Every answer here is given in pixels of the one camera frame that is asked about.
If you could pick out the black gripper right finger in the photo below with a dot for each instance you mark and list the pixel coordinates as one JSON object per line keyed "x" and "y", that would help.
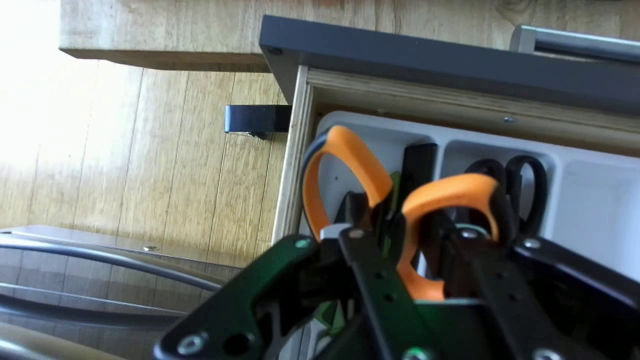
{"x": 546, "y": 301}

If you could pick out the stainless steel gas range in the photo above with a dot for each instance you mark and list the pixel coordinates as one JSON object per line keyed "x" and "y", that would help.
{"x": 81, "y": 313}

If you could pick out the wooden drawer grey front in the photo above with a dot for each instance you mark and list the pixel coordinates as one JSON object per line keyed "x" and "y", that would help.
{"x": 433, "y": 66}

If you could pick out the orange and black scissors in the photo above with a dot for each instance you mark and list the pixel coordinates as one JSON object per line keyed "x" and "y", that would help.
{"x": 361, "y": 167}

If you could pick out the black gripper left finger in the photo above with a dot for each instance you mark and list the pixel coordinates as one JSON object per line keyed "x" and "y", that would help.
{"x": 266, "y": 293}

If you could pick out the white cutlery organizer tray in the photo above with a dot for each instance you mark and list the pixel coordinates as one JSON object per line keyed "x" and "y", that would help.
{"x": 592, "y": 193}

